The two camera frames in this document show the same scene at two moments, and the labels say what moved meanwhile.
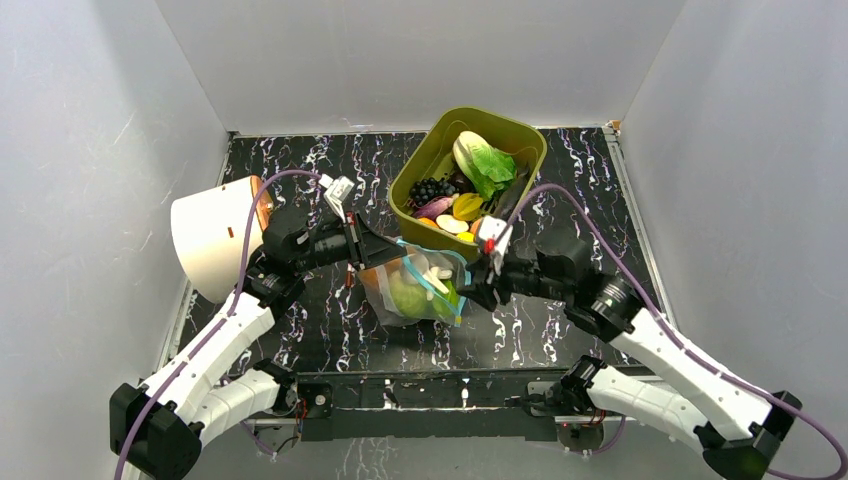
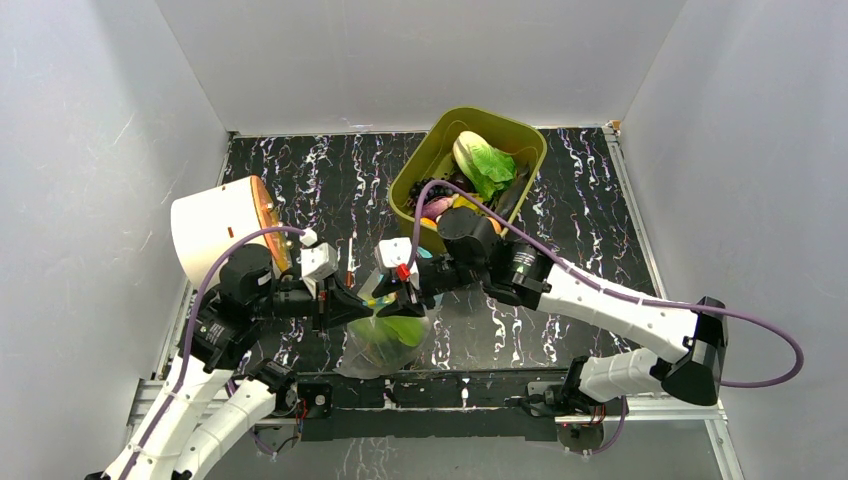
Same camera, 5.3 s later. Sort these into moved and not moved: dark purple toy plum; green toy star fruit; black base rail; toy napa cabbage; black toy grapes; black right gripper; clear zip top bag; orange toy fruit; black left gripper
Moved: black right gripper; black left gripper; green toy star fruit; clear zip top bag
Not moved: dark purple toy plum; black toy grapes; black base rail; toy napa cabbage; orange toy fruit
